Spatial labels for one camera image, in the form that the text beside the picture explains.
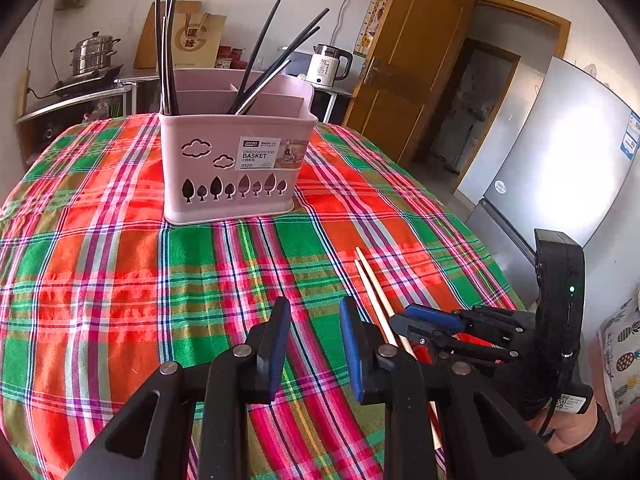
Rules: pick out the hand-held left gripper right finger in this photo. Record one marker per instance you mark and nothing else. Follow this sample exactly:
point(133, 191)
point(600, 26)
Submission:
point(351, 350)

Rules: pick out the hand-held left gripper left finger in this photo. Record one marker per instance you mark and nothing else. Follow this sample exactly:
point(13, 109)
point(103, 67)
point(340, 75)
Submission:
point(279, 355)

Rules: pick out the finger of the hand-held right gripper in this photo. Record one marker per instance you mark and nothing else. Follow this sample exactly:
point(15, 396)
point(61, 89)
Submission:
point(415, 330)
point(435, 317)

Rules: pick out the pink plastic chopstick basket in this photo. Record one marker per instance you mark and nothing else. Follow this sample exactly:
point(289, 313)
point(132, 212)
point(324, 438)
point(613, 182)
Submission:
point(225, 205)

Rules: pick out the person's right forearm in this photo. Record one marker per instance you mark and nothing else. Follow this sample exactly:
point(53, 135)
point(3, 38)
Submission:
point(585, 445)

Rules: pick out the pineapple print cloth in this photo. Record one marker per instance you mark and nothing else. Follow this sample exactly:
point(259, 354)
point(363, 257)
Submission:
point(622, 355)

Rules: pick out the silver refrigerator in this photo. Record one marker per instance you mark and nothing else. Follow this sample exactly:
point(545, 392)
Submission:
point(560, 160)

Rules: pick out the plaid tablecloth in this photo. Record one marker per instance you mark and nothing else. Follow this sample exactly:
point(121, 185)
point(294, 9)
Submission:
point(100, 260)

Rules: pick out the white side table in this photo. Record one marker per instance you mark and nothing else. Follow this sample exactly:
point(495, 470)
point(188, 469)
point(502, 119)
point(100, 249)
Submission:
point(335, 97)

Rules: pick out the brown wooden door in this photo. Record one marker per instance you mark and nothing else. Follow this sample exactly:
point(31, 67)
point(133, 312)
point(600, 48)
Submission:
point(415, 60)

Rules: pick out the white electric kettle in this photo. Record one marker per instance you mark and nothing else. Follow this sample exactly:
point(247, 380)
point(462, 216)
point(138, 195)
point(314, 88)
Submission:
point(325, 67)

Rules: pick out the red jar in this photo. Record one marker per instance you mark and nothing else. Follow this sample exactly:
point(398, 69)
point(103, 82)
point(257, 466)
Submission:
point(239, 60)
point(223, 57)

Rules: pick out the metal kitchen counter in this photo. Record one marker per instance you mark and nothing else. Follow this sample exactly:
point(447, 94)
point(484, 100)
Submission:
point(75, 105)

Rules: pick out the black induction cooker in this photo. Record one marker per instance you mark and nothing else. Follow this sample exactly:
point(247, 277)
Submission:
point(85, 82)

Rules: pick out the wooden board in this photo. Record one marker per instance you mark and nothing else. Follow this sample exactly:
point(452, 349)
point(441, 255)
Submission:
point(145, 45)

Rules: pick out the stainless steel steamer pot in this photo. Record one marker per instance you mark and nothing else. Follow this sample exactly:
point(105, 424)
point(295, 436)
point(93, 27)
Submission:
point(95, 55)

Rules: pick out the beige power strip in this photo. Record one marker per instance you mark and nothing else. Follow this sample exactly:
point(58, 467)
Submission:
point(23, 95)

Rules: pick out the wooden door frame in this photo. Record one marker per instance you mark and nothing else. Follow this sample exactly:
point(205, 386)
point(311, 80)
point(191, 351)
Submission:
point(525, 15)

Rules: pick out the wall poster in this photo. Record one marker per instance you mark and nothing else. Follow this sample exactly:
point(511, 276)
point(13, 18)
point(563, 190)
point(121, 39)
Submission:
point(372, 20)

